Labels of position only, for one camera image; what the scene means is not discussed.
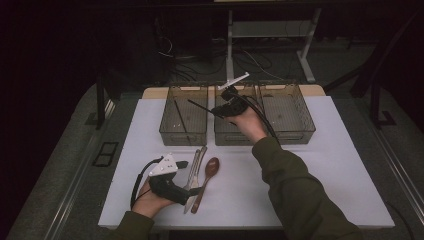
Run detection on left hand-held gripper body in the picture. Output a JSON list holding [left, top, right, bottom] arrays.
[[148, 153, 192, 206]]

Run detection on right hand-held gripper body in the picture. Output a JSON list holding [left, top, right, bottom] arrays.
[[211, 72, 250, 118]]

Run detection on silver metal knife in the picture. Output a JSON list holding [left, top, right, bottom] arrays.
[[183, 145, 208, 215]]

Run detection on translucent grey plastic bin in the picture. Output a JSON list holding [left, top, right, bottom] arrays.
[[159, 84, 209, 147], [213, 83, 263, 147], [258, 82, 317, 146]]

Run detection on brown wooden spoon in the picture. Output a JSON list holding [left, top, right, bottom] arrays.
[[190, 156, 221, 215]]

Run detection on person's left hand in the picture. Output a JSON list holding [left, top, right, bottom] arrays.
[[132, 179, 174, 219]]

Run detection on person's right hand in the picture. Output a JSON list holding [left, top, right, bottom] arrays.
[[232, 105, 269, 145]]

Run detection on white table sheet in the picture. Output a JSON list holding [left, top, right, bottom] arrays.
[[98, 95, 396, 231]]

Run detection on white metal stand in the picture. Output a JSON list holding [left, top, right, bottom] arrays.
[[225, 8, 322, 84]]

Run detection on black metal stand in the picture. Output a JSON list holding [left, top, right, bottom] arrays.
[[323, 9, 424, 130], [94, 71, 117, 131]]

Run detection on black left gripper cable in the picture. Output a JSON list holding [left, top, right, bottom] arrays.
[[129, 155, 165, 211]]

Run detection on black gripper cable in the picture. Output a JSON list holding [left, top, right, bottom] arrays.
[[129, 155, 165, 211], [233, 92, 282, 145]]

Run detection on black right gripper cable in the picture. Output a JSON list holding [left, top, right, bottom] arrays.
[[233, 92, 282, 145]]

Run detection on tangle of floor cables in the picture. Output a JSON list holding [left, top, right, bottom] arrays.
[[156, 33, 288, 83]]

